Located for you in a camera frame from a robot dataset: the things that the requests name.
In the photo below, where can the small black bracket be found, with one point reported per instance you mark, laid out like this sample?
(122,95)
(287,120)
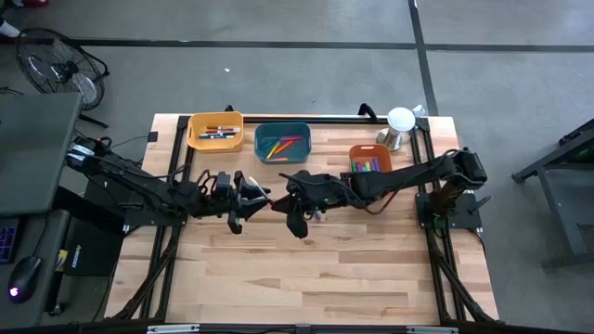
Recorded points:
(152,137)

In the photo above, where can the black floor fan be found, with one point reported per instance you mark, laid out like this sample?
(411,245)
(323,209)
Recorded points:
(65,72)

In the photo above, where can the purple chunky highlighter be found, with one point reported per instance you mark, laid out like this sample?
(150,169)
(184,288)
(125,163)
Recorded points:
(359,166)

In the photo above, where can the lavender chunky highlighter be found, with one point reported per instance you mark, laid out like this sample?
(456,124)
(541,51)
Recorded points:
(375,163)

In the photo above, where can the person's foot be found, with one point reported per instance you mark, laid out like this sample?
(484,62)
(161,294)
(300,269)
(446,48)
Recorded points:
(8,29)

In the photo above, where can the yellow slim highlighter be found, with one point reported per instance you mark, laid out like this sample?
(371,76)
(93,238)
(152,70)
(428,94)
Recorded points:
(273,150)

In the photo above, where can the blue slim highlighter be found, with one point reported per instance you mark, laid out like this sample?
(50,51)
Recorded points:
(269,145)

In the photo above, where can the black Expo marker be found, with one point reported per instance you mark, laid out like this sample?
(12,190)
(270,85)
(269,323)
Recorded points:
(218,135)

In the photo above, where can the red object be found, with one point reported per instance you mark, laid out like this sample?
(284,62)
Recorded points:
(32,2)

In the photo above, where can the yellow label tag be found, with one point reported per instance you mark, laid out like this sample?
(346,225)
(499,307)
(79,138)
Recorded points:
(61,259)

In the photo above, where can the black keyboard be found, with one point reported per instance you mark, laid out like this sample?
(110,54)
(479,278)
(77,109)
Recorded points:
(7,241)

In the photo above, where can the grey metal cart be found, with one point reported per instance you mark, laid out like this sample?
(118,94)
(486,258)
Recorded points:
(566,185)

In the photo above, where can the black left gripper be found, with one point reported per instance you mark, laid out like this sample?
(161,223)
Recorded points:
(227,195)

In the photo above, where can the yellow plastic bin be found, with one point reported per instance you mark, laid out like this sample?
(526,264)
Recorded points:
(195,144)

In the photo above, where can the teal plastic bin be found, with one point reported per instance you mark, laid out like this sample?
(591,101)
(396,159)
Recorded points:
(301,153)

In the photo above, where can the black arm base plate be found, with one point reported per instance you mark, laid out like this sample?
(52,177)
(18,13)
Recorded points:
(464,222)
(153,220)

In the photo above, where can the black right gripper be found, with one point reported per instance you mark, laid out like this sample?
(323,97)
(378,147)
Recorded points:
(306,195)

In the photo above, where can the purple Expo marker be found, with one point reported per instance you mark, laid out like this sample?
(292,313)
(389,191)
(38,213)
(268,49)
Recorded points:
(260,188)

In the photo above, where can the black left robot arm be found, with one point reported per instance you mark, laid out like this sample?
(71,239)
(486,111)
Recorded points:
(139,178)

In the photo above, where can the dark desk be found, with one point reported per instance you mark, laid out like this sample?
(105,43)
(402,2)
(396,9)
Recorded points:
(46,241)

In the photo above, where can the silver edge bracket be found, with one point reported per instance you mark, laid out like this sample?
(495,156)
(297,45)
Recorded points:
(171,329)
(431,330)

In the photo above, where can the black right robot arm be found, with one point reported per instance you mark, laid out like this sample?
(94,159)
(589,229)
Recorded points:
(417,174)

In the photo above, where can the pink slim highlighter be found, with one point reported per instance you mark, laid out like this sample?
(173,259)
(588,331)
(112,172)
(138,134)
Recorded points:
(290,138)

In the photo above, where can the black computer mouse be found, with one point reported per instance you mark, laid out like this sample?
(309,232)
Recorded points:
(25,278)

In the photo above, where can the orange plastic bin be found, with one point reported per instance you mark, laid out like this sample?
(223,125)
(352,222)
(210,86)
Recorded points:
(369,152)

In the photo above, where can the crumpled white wrapper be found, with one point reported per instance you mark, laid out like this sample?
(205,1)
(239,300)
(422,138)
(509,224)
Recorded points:
(419,110)

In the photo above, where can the blue Expo marker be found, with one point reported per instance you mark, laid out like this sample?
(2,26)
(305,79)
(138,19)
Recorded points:
(215,137)

